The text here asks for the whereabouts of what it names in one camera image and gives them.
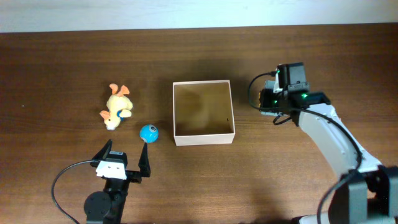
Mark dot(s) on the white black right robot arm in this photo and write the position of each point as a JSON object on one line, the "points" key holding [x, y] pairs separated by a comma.
{"points": [[366, 190]]}

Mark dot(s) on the yellow plush duck toy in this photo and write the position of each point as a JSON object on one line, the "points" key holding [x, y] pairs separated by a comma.
{"points": [[119, 107]]}

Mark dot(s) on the pink cardboard box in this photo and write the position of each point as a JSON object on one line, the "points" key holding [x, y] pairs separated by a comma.
{"points": [[203, 113]]}

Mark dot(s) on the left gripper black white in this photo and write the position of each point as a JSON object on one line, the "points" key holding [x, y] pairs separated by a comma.
{"points": [[135, 177]]}

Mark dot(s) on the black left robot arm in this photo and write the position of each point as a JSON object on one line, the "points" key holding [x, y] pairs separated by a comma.
{"points": [[107, 205]]}

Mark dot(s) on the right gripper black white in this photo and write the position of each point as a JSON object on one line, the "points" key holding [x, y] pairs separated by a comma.
{"points": [[264, 102]]}

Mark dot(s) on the blue ball toy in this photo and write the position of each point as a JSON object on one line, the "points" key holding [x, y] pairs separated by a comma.
{"points": [[149, 133]]}

